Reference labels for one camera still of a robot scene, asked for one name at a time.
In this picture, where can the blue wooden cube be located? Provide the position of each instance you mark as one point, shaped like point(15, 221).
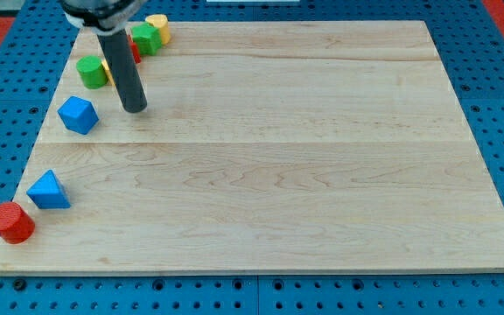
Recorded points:
point(78, 115)

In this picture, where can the light wooden board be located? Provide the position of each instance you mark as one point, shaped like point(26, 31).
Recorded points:
point(267, 148)

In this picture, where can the red wooden block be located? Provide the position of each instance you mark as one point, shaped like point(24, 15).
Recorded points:
point(135, 50)

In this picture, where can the green wooden star block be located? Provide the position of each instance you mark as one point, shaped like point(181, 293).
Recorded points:
point(147, 38)

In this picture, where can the yellow wooden block top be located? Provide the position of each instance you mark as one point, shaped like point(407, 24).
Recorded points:
point(161, 22)

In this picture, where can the yellow wooden block hidden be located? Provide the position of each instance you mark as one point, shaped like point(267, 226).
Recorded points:
point(107, 72)

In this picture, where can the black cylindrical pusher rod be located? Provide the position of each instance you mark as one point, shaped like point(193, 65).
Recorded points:
point(121, 63)

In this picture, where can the green wooden cylinder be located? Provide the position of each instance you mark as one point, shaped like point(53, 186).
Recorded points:
point(91, 72)

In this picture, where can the blue wooden triangular prism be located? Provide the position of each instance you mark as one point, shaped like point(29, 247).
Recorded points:
point(48, 193)

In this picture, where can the red wooden cylinder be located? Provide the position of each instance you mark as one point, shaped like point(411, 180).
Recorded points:
point(16, 225)

